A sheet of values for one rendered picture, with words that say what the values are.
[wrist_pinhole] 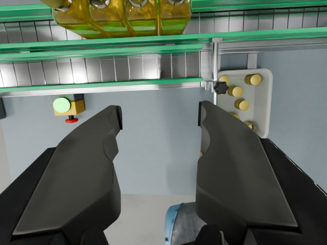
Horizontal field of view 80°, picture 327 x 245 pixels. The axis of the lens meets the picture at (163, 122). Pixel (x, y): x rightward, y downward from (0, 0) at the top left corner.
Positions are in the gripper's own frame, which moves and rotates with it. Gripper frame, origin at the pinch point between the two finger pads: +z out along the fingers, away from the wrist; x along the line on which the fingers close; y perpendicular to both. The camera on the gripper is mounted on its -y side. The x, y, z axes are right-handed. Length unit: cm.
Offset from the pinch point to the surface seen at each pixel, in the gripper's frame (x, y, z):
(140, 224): -28, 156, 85
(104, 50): -13.1, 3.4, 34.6
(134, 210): -32, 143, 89
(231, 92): 21, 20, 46
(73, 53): -20.0, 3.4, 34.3
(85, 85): -18.4, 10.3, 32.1
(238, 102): 23, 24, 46
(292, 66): 43, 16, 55
